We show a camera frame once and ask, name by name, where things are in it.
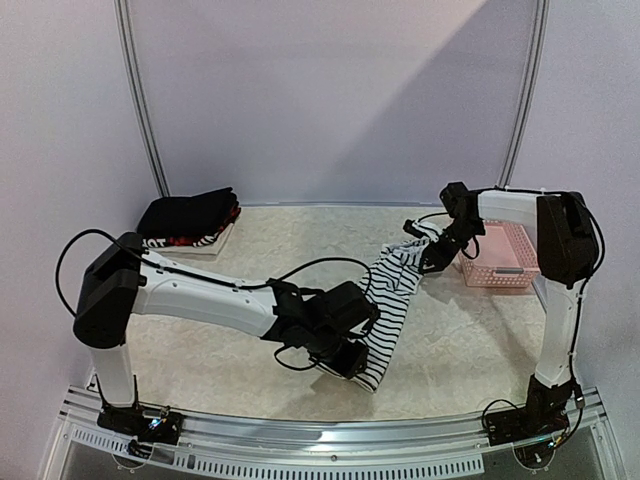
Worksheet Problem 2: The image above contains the aluminium front rail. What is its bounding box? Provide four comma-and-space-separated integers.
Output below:
44, 387, 624, 479

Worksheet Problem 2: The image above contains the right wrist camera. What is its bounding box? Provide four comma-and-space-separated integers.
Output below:
403, 219, 442, 241

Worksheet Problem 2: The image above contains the red black plaid shirt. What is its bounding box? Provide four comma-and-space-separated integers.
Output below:
168, 205, 241, 248

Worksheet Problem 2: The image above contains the right aluminium frame post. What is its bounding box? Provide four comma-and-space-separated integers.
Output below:
497, 0, 550, 187

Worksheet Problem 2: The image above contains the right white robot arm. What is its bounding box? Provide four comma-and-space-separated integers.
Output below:
419, 182, 605, 392

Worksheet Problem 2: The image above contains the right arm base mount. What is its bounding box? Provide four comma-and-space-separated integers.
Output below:
481, 378, 585, 449

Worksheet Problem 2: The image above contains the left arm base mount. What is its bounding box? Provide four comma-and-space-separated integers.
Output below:
97, 403, 185, 445

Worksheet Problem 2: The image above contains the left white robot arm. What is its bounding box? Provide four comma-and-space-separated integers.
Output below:
73, 232, 379, 434

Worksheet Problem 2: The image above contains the aluminium frame post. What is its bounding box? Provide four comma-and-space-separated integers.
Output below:
497, 0, 550, 187
114, 0, 171, 197

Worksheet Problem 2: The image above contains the black white striped garment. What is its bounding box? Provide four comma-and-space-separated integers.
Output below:
352, 234, 436, 393

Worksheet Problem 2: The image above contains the black t-shirt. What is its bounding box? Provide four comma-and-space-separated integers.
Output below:
136, 187, 241, 239

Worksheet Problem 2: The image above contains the pink plastic basket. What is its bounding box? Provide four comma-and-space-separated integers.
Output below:
459, 221, 540, 289

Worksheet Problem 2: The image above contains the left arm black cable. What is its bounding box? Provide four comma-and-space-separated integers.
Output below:
53, 228, 376, 374

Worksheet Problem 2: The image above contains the left aluminium frame post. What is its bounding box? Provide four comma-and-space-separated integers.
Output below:
114, 0, 171, 197

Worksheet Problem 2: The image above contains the white folded garment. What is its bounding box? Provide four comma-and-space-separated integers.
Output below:
142, 224, 235, 258

